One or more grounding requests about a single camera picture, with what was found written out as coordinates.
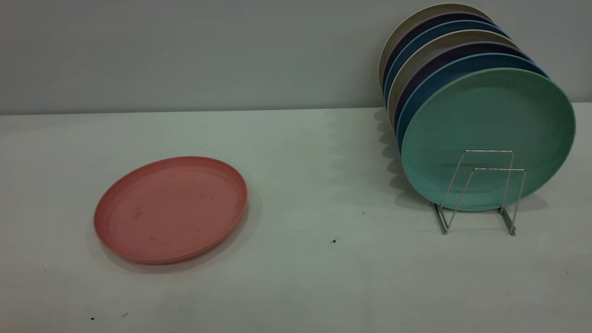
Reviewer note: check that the pink round plate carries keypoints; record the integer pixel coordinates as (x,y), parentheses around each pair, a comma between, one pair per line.
(171,210)

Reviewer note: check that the blue round plate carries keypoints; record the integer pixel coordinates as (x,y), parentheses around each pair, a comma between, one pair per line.
(444,28)
(453,71)

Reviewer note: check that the green round plate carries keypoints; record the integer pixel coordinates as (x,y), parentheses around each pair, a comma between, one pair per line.
(485,125)

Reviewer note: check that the beige round plate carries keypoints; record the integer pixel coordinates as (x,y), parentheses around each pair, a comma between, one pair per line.
(453,38)
(425,15)

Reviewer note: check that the purple round plate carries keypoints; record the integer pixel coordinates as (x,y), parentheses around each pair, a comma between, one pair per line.
(439,18)
(462,50)

